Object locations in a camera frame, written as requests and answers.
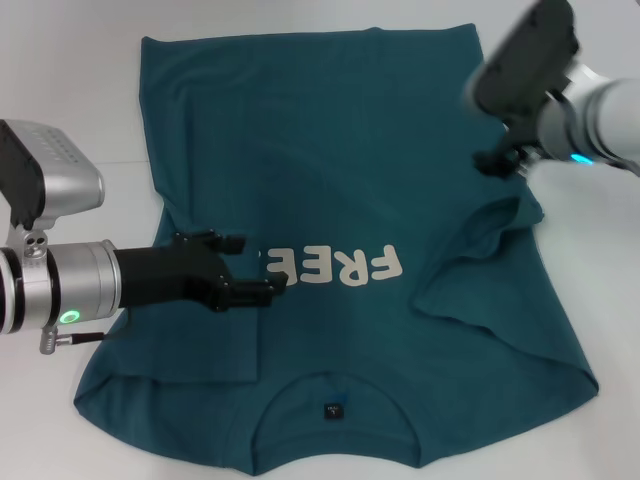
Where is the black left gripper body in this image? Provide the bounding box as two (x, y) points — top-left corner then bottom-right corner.
(113, 240), (235, 315)

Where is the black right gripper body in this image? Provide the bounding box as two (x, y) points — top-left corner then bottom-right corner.
(494, 119), (544, 169)

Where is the teal t-shirt with FREE print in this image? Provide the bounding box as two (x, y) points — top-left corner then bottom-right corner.
(72, 22), (599, 480)

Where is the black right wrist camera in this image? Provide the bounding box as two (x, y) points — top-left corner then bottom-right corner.
(461, 0), (582, 124)

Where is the left arm cable with connector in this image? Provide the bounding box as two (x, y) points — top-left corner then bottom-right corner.
(39, 308), (132, 356)

